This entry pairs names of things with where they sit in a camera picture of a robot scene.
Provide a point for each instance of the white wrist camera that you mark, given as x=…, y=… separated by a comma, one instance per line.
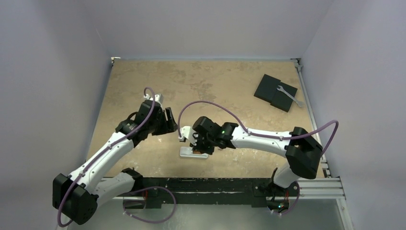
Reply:
x=158, y=98
x=187, y=134

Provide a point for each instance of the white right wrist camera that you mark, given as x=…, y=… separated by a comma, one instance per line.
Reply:
x=187, y=134

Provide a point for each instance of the white remote control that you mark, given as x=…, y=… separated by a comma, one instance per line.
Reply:
x=187, y=152

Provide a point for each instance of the aluminium table edge frame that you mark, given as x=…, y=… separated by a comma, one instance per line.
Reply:
x=341, y=200

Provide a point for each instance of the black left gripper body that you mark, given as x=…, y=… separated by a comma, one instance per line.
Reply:
x=160, y=125

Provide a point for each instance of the silver open-end wrench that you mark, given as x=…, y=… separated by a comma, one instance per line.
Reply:
x=299, y=103

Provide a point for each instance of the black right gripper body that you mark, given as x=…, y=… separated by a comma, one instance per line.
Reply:
x=199, y=147

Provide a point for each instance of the black foam pad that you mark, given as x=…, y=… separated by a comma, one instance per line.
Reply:
x=267, y=90

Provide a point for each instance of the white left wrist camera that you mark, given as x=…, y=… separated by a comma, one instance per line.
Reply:
x=158, y=98

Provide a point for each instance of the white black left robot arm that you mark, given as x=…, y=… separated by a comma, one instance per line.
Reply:
x=78, y=195

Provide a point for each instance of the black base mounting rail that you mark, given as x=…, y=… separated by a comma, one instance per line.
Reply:
x=255, y=192

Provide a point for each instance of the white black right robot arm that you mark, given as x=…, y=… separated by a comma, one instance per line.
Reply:
x=298, y=147

